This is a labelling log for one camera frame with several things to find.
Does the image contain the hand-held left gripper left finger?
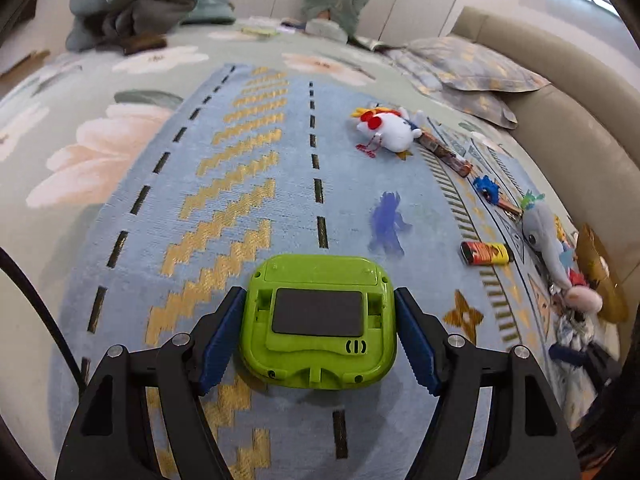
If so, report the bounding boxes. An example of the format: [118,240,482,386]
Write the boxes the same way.
[55,287,246,480]

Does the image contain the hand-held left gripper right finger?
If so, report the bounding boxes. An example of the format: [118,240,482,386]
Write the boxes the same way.
[394,287,583,480]

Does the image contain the green plastic device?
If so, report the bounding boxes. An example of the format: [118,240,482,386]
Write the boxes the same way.
[237,254,398,390]

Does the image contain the red yellow can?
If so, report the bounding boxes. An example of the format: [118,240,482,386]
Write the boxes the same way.
[460,241,511,267]

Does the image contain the blue translucent figure toy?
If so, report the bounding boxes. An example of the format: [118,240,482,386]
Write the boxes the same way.
[367,191,413,261]

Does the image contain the blue white patterned cloth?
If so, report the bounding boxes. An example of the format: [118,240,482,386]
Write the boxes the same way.
[552,307,603,411]

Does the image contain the grey plush animal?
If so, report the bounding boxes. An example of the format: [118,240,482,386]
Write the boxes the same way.
[521,205,573,291]

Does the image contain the orange pen pack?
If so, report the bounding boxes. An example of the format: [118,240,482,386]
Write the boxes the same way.
[492,196,523,219]

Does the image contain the small blue toy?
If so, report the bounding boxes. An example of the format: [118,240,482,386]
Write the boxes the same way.
[474,175,502,206]

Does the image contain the blue woven rug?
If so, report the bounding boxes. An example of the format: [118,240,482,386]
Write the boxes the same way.
[47,62,621,480]

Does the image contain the pink white plush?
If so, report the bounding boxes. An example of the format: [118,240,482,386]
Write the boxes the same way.
[565,270,604,314]

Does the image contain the gold shiny bag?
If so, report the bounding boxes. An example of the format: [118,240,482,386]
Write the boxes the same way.
[575,224,629,324]

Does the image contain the white chicken plush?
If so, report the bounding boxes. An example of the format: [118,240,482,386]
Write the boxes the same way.
[349,101,423,157]

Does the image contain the grey floral pillow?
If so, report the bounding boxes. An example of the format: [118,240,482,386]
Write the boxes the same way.
[390,52,518,130]
[405,36,551,93]

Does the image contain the beige bed headboard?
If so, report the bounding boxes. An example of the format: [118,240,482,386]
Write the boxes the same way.
[445,6,640,331]

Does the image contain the floral bed quilt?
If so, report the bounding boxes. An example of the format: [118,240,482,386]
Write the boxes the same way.
[0,17,551,480]

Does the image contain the open book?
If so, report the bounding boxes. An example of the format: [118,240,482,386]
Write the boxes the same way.
[347,35,401,54]

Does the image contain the brown patterned pouch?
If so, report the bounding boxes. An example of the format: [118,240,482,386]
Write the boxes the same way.
[122,34,168,56]

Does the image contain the papers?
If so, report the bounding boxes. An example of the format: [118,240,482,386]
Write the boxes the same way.
[242,17,306,37]

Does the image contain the grey round pouch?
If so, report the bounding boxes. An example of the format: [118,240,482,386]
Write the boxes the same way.
[305,19,348,43]

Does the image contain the grey duvet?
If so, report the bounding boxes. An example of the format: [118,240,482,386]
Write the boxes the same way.
[66,0,202,52]

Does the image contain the black cable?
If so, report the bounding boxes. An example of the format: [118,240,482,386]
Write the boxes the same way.
[0,247,83,396]

